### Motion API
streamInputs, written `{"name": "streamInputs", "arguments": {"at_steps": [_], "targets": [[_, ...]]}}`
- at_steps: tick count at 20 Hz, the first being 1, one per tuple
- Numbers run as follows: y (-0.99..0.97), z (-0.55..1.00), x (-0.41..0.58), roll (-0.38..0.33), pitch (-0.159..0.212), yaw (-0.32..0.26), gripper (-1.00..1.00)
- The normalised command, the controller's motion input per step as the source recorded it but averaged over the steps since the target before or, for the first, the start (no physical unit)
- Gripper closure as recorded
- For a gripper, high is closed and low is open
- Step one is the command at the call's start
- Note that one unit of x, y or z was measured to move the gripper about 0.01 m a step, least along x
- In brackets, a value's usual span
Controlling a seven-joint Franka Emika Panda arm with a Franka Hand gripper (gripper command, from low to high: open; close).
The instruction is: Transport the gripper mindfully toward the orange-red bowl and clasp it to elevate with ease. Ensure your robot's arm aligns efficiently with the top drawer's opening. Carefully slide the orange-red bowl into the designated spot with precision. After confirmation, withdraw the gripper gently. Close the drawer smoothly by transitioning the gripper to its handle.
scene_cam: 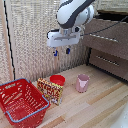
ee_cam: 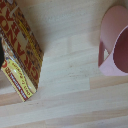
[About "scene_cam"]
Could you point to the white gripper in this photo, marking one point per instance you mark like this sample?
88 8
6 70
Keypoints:
63 38

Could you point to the orange-red bowl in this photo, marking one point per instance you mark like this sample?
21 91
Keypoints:
57 80

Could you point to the white black Franka robot arm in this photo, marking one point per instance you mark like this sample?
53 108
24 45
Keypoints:
71 11

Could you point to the dark wooden drawer cabinet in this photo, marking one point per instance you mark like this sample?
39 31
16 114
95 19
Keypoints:
110 46

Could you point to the beige woven folding screen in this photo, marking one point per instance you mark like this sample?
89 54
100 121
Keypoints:
33 40

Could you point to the pink cup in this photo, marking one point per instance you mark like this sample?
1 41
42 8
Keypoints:
82 84

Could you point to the red yellow snack box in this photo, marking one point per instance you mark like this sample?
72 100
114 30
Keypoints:
50 91

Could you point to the red shopping basket blue rim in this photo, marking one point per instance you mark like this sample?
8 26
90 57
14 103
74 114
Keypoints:
20 103

